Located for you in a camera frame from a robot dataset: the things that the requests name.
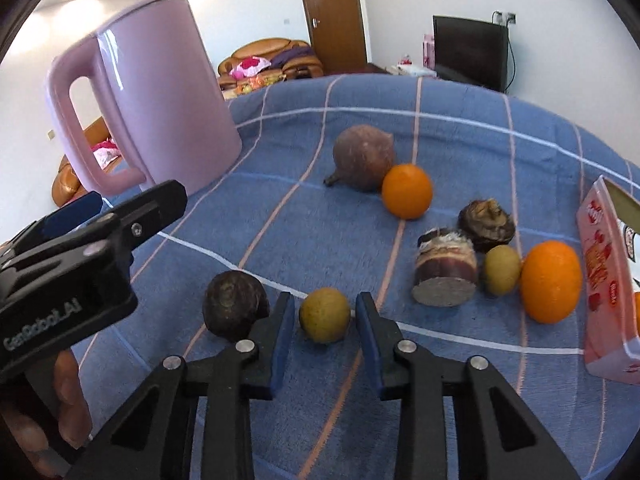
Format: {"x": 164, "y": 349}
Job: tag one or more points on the white wall outlet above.
{"x": 504, "y": 17}

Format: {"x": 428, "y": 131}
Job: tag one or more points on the pink tin box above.
{"x": 605, "y": 310}

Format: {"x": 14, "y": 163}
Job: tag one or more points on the yellow-green round fruit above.
{"x": 325, "y": 315}

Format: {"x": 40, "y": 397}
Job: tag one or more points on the purple blanket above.
{"x": 295, "y": 55}

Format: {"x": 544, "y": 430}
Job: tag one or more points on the black television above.
{"x": 470, "y": 50}

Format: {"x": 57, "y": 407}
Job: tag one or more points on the large orange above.
{"x": 551, "y": 282}

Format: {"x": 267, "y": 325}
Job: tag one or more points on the cut taro piece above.
{"x": 445, "y": 270}

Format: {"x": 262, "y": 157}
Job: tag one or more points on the orange leather armchair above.
{"x": 67, "y": 185}

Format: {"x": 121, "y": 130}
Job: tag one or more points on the orange leather sofa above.
{"x": 270, "y": 47}

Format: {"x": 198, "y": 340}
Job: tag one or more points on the dark water chestnut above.
{"x": 487, "y": 227}

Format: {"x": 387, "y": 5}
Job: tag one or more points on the white television stand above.
{"x": 410, "y": 71}

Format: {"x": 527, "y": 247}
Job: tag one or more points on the person's left hand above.
{"x": 72, "y": 400}

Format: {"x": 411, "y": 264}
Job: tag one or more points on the pink electric kettle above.
{"x": 165, "y": 95}

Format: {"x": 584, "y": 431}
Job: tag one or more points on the dark round taro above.
{"x": 230, "y": 302}

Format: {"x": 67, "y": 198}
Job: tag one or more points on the small brown kiwi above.
{"x": 502, "y": 270}

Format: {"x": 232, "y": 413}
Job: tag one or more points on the pink floral pillow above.
{"x": 104, "y": 154}
{"x": 251, "y": 66}

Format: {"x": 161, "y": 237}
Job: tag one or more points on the brown wooden door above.
{"x": 332, "y": 15}

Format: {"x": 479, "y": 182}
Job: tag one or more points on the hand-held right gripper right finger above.
{"x": 370, "y": 350}

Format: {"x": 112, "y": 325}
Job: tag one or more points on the cluttered coffee table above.
{"x": 250, "y": 85}

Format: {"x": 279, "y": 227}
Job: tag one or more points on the pink box beside television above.
{"x": 428, "y": 50}

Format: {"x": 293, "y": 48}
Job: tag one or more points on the large purple-brown root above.
{"x": 362, "y": 157}

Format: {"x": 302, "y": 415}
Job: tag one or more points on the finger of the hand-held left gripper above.
{"x": 70, "y": 217}
{"x": 150, "y": 207}

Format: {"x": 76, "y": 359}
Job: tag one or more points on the small orange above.
{"x": 407, "y": 191}

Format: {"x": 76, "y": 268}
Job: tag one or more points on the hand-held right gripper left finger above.
{"x": 282, "y": 340}

